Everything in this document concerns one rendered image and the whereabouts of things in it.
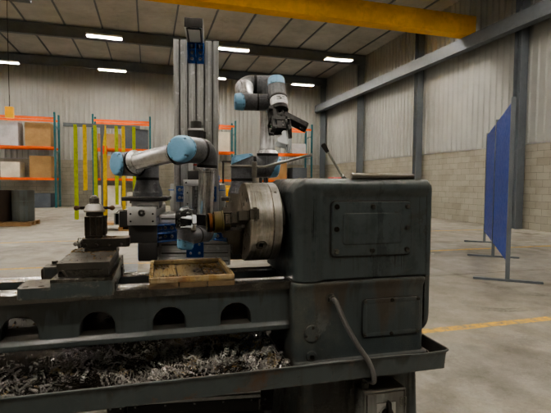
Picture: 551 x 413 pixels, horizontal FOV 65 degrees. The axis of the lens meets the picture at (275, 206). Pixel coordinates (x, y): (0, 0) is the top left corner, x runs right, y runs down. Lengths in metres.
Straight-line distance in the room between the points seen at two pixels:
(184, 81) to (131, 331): 1.43
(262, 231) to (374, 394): 0.76
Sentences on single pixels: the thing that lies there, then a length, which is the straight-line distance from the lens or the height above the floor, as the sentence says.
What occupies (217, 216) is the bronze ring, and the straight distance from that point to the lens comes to 1.69.
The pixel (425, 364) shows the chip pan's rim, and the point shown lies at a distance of 1.85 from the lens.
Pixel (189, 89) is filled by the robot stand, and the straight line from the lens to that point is 2.53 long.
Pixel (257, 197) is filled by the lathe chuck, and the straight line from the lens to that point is 1.63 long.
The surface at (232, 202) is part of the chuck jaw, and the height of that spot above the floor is 1.15.
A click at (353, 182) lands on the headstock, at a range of 1.66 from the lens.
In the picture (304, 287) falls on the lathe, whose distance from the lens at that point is 1.63.
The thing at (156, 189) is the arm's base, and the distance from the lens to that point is 2.32.
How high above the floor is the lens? 1.23
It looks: 3 degrees down
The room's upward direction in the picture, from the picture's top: straight up
